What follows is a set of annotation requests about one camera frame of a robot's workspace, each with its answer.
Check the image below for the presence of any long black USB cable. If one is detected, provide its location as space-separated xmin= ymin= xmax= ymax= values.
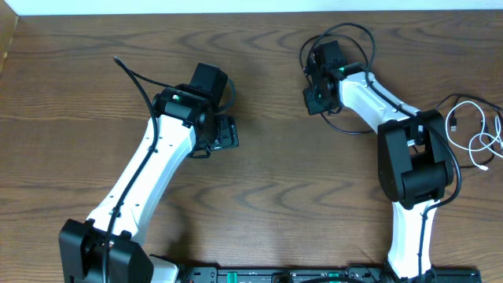
xmin=299 ymin=33 xmax=374 ymax=136

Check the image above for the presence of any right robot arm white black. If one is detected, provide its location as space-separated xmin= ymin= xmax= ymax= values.
xmin=303 ymin=61 xmax=454 ymax=282

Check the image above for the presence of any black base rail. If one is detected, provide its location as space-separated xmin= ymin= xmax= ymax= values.
xmin=175 ymin=265 xmax=483 ymax=283

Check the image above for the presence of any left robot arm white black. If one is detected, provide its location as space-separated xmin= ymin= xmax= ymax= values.
xmin=58 ymin=84 xmax=239 ymax=282

